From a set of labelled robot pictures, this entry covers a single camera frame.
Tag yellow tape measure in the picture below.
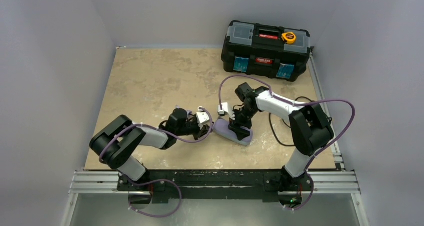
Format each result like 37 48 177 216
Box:
281 32 297 45

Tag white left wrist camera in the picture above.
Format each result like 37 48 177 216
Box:
195 107 211 126

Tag aluminium frame rail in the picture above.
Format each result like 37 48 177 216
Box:
62 48 368 226

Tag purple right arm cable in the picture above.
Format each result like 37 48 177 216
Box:
217 74 357 212

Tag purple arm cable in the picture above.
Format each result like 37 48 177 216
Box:
217 74 357 212
98 107 216 218

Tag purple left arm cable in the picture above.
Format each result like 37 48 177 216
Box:
98 107 216 218

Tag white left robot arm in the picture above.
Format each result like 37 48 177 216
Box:
89 107 214 184

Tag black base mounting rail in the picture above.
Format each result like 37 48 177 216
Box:
117 169 314 206

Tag black plastic toolbox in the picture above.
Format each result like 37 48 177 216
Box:
221 20 312 82

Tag lavender umbrella case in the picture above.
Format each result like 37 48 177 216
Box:
212 117 253 146

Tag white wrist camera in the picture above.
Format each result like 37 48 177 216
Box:
195 107 211 126
217 102 235 120

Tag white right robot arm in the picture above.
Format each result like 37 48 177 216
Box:
228 82 334 178

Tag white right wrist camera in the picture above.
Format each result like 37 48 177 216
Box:
217 102 235 120

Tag black USB cable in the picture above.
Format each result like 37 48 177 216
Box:
268 96 333 148

